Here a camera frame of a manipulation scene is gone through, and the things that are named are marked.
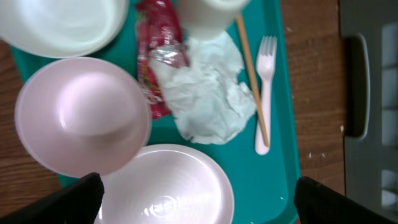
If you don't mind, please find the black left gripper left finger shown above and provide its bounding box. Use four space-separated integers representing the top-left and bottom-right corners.
1 172 104 224

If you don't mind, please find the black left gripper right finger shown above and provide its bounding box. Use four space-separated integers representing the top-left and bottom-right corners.
294 177 394 224

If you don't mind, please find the pink bowl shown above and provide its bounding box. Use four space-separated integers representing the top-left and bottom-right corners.
14 57 152 178

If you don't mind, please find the white napkin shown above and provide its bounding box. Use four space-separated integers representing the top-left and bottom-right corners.
149 32 256 144

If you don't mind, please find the white bowl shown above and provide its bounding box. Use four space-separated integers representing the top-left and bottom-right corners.
1 0 130 58

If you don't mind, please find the white paper cup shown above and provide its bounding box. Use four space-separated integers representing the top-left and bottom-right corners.
176 0 251 40

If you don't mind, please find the grey dishwasher rack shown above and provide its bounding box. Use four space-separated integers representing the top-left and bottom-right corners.
339 0 397 222

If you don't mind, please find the large white plate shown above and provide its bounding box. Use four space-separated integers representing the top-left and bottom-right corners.
95 144 234 224

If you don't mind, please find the white plastic fork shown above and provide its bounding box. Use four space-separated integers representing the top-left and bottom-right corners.
255 36 277 155

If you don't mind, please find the red snack wrapper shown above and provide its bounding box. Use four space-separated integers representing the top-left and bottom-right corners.
135 0 188 119

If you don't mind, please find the wooden chopstick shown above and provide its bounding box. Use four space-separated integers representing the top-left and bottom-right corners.
235 12 269 147

